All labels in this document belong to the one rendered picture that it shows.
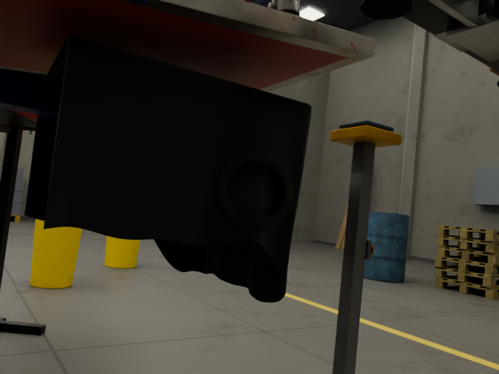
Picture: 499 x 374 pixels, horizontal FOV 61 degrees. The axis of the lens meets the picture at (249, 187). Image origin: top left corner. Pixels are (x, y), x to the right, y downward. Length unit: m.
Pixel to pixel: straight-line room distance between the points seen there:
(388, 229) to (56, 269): 4.10
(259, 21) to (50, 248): 2.90
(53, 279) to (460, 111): 9.76
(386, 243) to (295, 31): 5.21
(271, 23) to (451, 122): 10.67
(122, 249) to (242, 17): 3.99
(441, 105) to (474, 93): 0.81
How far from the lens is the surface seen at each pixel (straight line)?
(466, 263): 6.00
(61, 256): 3.48
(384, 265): 5.93
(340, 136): 1.12
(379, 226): 5.92
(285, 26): 0.81
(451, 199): 11.00
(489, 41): 0.86
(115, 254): 4.63
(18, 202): 10.14
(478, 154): 10.87
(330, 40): 0.88
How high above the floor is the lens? 0.71
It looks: 4 degrees up
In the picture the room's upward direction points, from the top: 6 degrees clockwise
